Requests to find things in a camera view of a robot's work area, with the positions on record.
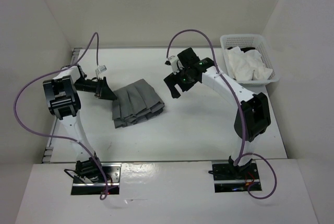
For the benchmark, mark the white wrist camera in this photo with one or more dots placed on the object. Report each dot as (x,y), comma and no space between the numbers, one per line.
(100,69)
(175,63)

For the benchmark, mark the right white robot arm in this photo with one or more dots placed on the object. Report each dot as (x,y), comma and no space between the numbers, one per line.
(252,110)

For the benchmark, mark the black garment in basket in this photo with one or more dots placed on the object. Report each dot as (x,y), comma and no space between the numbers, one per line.
(246,49)

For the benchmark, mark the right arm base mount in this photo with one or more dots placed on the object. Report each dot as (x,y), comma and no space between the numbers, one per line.
(225,182)

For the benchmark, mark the grey pleated skirt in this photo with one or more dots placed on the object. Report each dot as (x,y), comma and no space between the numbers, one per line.
(135,103)

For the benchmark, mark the white crumpled cloth in basket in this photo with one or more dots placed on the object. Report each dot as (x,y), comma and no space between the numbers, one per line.
(247,66)

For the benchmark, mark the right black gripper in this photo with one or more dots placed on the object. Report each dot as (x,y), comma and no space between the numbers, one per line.
(171,80)

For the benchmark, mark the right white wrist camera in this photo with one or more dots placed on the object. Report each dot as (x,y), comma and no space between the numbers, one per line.
(175,63)

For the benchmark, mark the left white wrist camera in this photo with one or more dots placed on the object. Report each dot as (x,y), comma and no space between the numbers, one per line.
(100,69)

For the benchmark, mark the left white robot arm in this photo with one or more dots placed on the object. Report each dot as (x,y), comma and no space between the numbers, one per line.
(63,101)

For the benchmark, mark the white plastic mesh basket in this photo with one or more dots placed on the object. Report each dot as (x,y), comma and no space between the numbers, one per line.
(250,41)

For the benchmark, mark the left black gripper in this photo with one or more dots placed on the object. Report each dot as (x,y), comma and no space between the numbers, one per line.
(103,91)

